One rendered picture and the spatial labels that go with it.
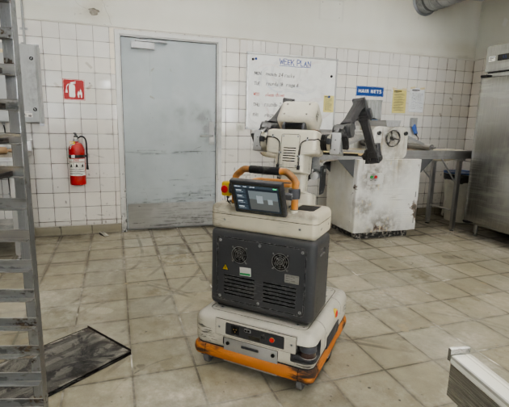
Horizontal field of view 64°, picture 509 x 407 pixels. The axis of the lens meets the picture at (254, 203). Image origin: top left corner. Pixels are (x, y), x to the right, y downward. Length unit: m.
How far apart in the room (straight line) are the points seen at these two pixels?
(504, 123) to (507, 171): 0.48
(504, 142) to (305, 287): 3.39
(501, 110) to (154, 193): 3.72
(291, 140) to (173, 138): 2.61
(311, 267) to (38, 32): 3.61
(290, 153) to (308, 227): 0.50
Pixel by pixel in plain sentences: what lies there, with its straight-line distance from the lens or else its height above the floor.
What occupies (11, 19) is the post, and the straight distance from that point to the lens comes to 1.32.
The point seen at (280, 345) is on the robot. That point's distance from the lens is 1.96.
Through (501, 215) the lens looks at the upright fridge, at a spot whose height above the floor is 0.33.
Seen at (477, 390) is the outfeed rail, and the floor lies 0.88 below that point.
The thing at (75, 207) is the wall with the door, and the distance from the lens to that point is 4.65.
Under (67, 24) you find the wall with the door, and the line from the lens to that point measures 4.64.
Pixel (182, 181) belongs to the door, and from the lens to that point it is 4.67.
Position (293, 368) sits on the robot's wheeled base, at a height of 0.12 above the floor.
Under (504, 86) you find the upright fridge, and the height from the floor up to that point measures 1.62.
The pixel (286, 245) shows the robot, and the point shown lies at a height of 0.66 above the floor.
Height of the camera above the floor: 1.20
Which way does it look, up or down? 11 degrees down
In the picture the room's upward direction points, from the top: 1 degrees clockwise
